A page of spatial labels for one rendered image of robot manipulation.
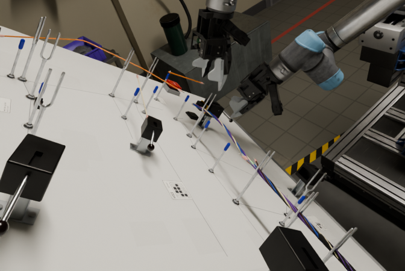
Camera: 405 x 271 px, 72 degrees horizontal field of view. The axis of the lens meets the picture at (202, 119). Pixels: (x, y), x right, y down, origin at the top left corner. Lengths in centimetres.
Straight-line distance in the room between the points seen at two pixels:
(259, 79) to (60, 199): 66
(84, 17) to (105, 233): 257
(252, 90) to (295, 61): 15
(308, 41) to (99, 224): 68
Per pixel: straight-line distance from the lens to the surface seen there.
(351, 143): 195
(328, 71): 89
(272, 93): 89
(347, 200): 198
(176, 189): 54
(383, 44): 124
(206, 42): 71
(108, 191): 47
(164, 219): 47
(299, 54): 84
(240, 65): 269
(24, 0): 276
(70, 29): 286
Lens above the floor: 170
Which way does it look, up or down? 42 degrees down
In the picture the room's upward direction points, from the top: 18 degrees counter-clockwise
